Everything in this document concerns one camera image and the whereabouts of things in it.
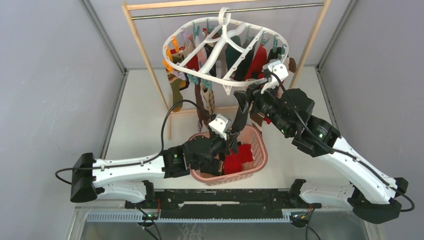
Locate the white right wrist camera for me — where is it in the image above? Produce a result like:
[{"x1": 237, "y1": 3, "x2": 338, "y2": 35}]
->
[{"x1": 261, "y1": 59, "x2": 289, "y2": 94}]

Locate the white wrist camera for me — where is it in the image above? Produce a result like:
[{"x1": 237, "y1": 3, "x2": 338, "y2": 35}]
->
[
  {"x1": 261, "y1": 59, "x2": 289, "y2": 94},
  {"x1": 208, "y1": 113, "x2": 232, "y2": 140}
]

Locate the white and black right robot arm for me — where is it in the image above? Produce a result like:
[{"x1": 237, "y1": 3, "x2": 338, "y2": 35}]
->
[{"x1": 234, "y1": 84, "x2": 409, "y2": 224}]

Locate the olive green and orange sock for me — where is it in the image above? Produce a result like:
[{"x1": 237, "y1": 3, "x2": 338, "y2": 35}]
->
[{"x1": 166, "y1": 54, "x2": 189, "y2": 113}]

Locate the brown sock with striped toe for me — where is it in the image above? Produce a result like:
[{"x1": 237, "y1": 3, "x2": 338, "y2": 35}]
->
[{"x1": 194, "y1": 84, "x2": 208, "y2": 132}]

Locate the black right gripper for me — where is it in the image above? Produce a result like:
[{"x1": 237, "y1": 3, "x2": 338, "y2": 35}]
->
[{"x1": 233, "y1": 79, "x2": 292, "y2": 137}]

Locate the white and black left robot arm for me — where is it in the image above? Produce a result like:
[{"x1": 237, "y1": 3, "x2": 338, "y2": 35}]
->
[{"x1": 70, "y1": 133, "x2": 238, "y2": 209}]

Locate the beige argyle pattern sock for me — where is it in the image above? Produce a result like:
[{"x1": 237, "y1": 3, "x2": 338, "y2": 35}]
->
[{"x1": 201, "y1": 88, "x2": 216, "y2": 115}]

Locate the long thin red sock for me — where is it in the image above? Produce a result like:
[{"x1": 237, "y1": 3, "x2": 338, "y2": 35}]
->
[{"x1": 244, "y1": 44, "x2": 268, "y2": 81}]

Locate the pink plastic laundry basket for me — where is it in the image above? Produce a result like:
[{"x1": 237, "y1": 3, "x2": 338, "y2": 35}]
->
[{"x1": 190, "y1": 125, "x2": 268, "y2": 186}]

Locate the black sock with beige stripes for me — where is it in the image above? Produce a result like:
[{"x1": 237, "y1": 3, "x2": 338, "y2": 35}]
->
[{"x1": 199, "y1": 158, "x2": 225, "y2": 176}]

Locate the black sock with tan toe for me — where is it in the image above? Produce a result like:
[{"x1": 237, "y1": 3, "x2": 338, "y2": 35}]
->
[{"x1": 226, "y1": 57, "x2": 297, "y2": 157}]

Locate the dark green patterned sock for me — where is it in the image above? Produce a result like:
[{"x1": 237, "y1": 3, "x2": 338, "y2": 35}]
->
[{"x1": 225, "y1": 35, "x2": 242, "y2": 71}]

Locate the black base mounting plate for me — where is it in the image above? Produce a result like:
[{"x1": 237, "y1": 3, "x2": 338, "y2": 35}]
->
[{"x1": 137, "y1": 188, "x2": 322, "y2": 220}]

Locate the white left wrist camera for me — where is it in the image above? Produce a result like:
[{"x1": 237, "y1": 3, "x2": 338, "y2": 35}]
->
[{"x1": 208, "y1": 113, "x2": 232, "y2": 140}]

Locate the wooden clothes rack frame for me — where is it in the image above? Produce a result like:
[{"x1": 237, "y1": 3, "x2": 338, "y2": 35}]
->
[{"x1": 121, "y1": 0, "x2": 332, "y2": 141}]

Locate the white round clip hanger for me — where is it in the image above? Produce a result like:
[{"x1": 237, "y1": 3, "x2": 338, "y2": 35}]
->
[{"x1": 162, "y1": 7, "x2": 290, "y2": 94}]

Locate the metal hanging rod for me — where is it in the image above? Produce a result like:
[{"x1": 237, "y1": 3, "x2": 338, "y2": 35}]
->
[{"x1": 131, "y1": 2, "x2": 325, "y2": 21}]

